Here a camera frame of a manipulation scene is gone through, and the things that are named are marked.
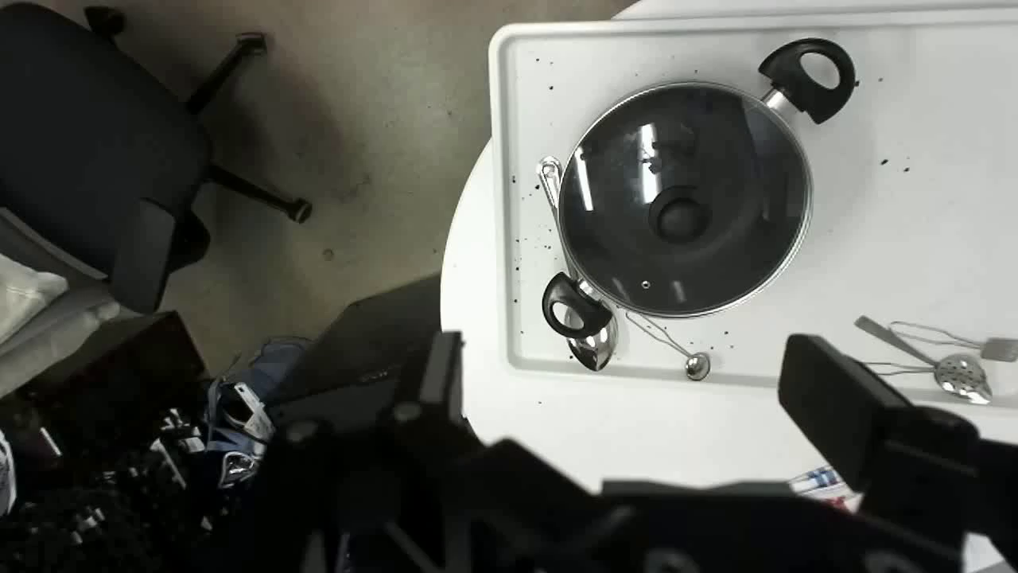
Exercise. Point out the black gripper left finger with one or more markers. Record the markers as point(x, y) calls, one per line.
point(432, 392)

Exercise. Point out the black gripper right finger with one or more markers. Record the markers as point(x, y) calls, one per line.
point(867, 430)

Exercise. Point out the glass pot lid black knob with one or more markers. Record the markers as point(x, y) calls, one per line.
point(681, 199)

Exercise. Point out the silver spoon on table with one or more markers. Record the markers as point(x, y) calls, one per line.
point(957, 374)

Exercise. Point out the small silver measuring spoon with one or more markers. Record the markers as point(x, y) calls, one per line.
point(696, 363)

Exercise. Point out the large silver spoon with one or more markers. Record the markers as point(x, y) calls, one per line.
point(597, 352)

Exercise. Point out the round white table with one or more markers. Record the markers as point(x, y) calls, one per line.
point(600, 425)

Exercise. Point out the black office chair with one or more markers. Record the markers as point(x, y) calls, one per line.
point(101, 158)

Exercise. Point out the black pot with handles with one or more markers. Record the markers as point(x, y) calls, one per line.
point(809, 77)

